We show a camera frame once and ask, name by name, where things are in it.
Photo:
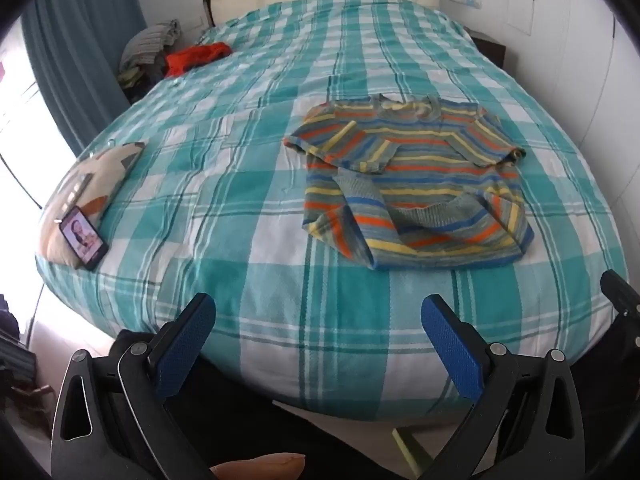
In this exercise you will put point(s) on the dark wooden nightstand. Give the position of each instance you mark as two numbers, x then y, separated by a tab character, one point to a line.
492	50

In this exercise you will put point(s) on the striped knit sweater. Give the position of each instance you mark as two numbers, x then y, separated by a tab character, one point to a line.
425	200

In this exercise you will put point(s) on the white wardrobe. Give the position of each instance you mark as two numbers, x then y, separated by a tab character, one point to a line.
575	60

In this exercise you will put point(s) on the black smartphone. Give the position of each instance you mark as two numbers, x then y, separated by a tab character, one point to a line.
82	237

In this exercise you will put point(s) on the bed with teal plaid cover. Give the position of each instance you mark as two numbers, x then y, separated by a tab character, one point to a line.
225	185

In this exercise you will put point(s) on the teal curtain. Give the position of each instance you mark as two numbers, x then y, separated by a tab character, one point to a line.
75	35

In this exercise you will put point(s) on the patterned beige cushion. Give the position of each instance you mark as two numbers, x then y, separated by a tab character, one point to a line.
100	175

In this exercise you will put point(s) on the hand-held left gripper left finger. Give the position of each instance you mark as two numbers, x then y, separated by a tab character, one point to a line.
186	345

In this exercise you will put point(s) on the person's left hand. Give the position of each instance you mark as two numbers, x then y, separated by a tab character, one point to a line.
260	466

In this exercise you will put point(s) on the light green object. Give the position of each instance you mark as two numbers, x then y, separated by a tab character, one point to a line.
410	450

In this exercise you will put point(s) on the red garment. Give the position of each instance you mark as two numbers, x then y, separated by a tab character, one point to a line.
195	57

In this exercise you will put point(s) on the pile of grey clothes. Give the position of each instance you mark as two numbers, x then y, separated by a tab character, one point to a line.
147	42

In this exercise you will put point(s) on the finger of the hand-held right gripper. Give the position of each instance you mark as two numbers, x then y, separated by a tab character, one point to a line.
622	300

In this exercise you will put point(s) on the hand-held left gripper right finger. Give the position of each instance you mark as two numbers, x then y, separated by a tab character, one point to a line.
452	345

